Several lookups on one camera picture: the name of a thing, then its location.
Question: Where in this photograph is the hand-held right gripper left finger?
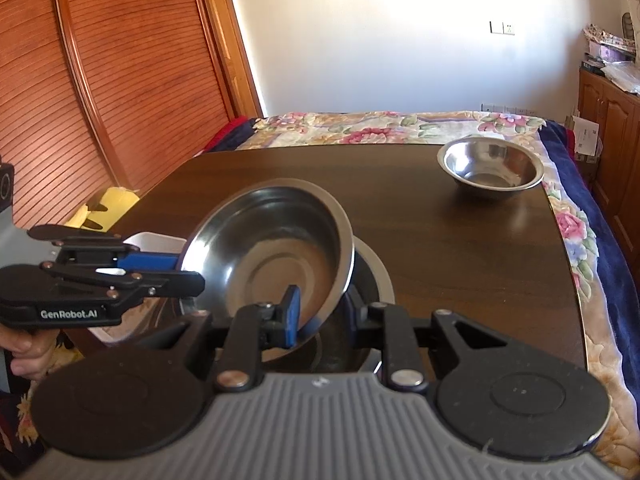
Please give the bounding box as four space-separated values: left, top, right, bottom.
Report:
134 285 304 394

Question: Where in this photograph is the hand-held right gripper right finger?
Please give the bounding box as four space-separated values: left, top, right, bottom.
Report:
344 289 509 394

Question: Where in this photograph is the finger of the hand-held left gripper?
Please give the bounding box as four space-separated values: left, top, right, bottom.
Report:
39 259 206 299
27 224 181 272

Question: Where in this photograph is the white floral plate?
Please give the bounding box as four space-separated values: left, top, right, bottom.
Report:
86 231 189 347

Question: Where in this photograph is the large steel bowl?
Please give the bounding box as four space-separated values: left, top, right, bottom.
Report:
177 179 357 356
260 237 397 376

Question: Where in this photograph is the person's left hand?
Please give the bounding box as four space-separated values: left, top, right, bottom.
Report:
0 329 59 379

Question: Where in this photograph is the yellow plush toy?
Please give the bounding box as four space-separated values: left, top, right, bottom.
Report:
67 186 141 231

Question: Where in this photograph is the floral patterned cloth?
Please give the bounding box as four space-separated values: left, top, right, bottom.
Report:
0 332 87 462

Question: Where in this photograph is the red knitted cloth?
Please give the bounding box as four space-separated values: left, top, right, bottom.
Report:
212 115 252 142

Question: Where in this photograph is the wooden slatted wardrobe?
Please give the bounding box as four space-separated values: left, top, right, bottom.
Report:
0 0 264 231

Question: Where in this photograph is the floral bedspread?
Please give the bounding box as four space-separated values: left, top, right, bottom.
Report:
244 110 640 463

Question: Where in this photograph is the small steel bowl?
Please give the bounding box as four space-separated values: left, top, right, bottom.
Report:
436 137 546 204

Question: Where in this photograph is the dark wooden table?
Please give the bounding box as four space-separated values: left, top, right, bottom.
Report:
202 115 640 397

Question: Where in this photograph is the white paper envelope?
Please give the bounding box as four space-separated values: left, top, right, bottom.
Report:
570 115 602 162

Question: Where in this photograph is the wooden cabinet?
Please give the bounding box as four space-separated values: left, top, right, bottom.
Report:
577 67 640 222

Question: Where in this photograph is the clear plastic bag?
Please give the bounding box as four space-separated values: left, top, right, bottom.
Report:
599 60 640 97

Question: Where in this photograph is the floral patterned box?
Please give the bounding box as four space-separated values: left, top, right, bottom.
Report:
582 24 639 62

